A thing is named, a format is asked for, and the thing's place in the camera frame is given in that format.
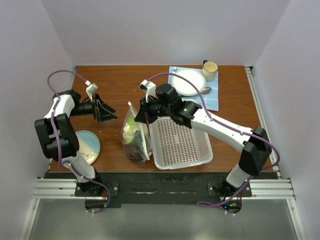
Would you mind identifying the metal spoon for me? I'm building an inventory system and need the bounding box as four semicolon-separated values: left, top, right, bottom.
201;87;212;95

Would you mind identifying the white paper plate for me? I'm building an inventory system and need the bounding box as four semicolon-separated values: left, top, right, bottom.
170;69;207;96

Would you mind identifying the white perforated plastic basket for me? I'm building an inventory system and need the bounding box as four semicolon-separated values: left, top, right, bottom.
148;117;214;170

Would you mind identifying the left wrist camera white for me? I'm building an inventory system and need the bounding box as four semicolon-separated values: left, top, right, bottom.
85;80;98;102

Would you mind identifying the fake green pepper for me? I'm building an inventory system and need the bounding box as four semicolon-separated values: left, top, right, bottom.
127;115;137;128

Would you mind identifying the blue beige ceramic plate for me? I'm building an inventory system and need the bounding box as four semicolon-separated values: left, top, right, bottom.
75;130;101;165

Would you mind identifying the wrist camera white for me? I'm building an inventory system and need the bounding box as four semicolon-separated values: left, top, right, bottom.
139;79;157;103
85;80;98;102

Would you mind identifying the clear zip top bag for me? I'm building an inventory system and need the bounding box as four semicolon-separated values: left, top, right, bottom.
121;101;153;164

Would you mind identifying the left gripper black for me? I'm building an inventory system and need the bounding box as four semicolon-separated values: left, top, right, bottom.
69;93;118;122

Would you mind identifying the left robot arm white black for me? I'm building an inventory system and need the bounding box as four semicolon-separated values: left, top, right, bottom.
34;89;117;196

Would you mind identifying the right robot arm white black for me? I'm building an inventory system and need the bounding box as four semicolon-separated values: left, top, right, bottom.
135;80;272;197

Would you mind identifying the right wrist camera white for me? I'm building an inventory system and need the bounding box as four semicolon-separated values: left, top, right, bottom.
139;79;157;103

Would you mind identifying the cream enamel mug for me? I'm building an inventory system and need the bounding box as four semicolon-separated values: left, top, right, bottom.
202;60;219;82

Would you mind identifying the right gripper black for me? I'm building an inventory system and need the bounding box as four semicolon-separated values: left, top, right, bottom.
134;95;173;125

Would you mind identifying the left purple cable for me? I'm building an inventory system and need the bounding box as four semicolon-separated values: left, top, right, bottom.
47;69;111;215

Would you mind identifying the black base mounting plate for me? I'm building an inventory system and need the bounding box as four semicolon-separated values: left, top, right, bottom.
74;171;279;210

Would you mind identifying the right side aluminium rail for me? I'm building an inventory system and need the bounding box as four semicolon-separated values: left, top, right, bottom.
244;66;282;179

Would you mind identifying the fake white cauliflower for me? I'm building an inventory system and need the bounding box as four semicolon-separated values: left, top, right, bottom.
122;122;140;142

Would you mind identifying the aluminium frame rail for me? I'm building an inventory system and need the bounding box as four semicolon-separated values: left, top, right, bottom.
32;179;296;200

